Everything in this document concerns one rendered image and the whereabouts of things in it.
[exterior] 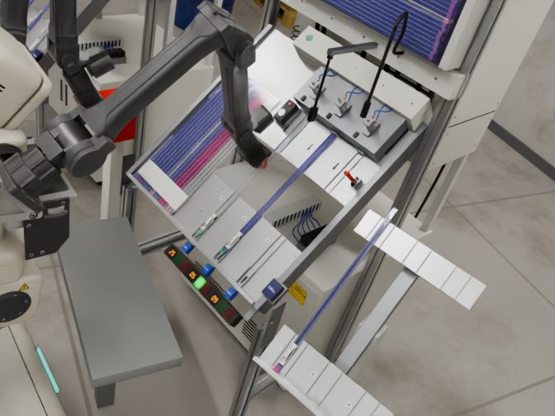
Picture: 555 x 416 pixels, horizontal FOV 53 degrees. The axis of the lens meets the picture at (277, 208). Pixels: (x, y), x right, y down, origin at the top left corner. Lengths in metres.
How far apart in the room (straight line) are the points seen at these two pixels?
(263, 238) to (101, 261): 0.51
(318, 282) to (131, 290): 0.59
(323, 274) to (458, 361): 1.07
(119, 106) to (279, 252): 0.71
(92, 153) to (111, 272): 0.73
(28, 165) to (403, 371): 1.90
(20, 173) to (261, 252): 0.77
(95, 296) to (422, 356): 1.55
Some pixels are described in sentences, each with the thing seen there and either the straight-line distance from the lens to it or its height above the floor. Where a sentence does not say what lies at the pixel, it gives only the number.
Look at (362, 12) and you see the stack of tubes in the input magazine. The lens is 1.68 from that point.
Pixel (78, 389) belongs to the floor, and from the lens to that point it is 2.25.
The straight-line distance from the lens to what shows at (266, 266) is 1.61.
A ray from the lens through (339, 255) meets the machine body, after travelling 1.99.
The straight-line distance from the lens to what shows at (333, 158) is 1.68.
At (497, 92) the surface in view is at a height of 1.25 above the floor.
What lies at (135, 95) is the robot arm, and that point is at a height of 1.35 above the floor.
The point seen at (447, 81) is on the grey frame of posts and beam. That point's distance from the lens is 1.58.
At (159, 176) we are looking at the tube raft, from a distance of 1.88.
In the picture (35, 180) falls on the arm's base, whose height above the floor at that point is 1.21.
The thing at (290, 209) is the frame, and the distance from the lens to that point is 2.04.
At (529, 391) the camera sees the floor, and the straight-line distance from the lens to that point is 2.87.
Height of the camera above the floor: 1.88
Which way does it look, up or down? 37 degrees down
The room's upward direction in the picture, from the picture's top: 16 degrees clockwise
